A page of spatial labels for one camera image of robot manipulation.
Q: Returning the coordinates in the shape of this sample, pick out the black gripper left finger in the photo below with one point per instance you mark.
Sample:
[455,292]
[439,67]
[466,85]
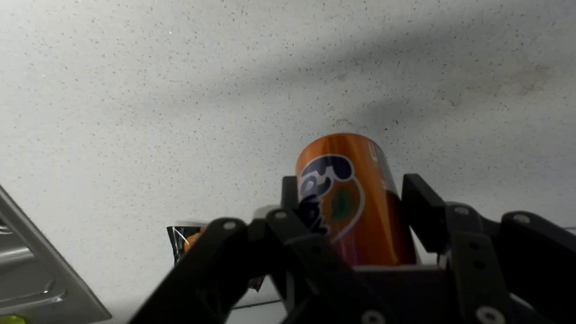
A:
[230,256]

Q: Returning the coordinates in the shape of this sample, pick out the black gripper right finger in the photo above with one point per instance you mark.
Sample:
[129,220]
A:
[516,271]

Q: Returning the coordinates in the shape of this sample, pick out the orange Fanta soda can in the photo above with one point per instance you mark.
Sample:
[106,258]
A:
[359,206]

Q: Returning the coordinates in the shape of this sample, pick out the black snack tray with food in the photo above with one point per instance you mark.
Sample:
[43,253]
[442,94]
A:
[183,238]

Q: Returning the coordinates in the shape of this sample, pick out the stainless steel sink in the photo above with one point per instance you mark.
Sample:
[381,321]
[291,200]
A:
[37,283]

